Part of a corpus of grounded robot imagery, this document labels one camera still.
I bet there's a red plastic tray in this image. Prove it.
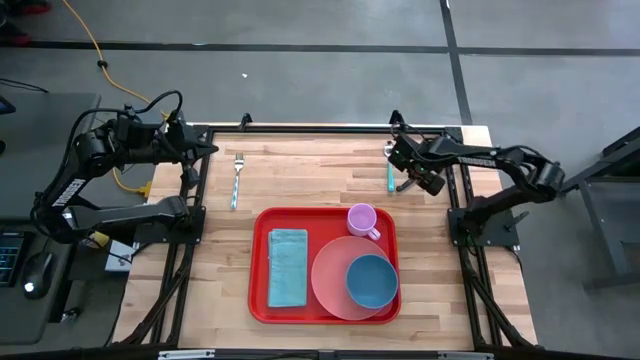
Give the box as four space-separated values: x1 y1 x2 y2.
248 206 402 325

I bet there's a blue bowl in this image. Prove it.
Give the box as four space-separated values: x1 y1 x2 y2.
345 253 400 310

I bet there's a pink round plate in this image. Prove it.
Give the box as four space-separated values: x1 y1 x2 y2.
310 235 396 321

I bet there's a backlit keyboard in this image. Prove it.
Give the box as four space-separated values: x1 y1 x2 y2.
0 233 25 289

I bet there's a yellow white bottle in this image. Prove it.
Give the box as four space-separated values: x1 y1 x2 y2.
82 230 110 250

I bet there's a teal cloth napkin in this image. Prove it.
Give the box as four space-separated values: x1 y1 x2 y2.
267 228 309 308

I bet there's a black computer mouse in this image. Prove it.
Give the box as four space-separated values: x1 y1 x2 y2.
22 251 54 300

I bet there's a yellow extension cable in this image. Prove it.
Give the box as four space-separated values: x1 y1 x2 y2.
61 0 167 197

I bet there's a black aluminium table frame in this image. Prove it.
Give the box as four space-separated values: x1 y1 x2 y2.
112 123 539 354

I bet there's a grey desk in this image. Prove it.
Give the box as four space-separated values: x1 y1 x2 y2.
0 92 101 221

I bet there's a small white box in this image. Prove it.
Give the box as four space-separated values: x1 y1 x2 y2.
104 239 135 274

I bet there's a black metal stand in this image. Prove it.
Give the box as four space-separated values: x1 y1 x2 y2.
562 124 640 291

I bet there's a fork with teal-white patterned handle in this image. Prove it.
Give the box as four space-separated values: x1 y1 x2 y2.
230 152 245 210

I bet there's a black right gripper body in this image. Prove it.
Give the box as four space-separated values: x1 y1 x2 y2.
399 134 446 197

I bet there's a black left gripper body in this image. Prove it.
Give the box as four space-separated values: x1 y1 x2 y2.
167 122 204 189

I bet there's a pink mug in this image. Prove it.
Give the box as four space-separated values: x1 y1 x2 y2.
346 202 382 242

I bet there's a spoon with teal handle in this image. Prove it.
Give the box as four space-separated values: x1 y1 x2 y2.
383 140 396 194

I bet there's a person's shoe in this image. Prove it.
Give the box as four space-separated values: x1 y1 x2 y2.
14 0 52 16
0 22 31 47

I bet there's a grey desk shelf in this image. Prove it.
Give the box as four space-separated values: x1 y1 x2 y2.
0 217 79 346

